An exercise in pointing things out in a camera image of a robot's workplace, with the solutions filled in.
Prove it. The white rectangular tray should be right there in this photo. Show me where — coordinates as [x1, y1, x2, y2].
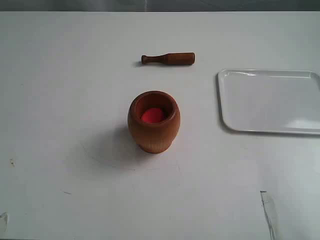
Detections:
[216, 69, 320, 135]

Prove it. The brown wooden pestle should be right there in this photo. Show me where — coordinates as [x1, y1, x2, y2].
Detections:
[141, 52, 196, 66]

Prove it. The wooden mortar cup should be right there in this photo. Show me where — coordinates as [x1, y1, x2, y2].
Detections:
[127, 91, 181, 154]

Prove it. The red ball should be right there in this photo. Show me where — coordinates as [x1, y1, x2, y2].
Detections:
[140, 107, 166, 124]

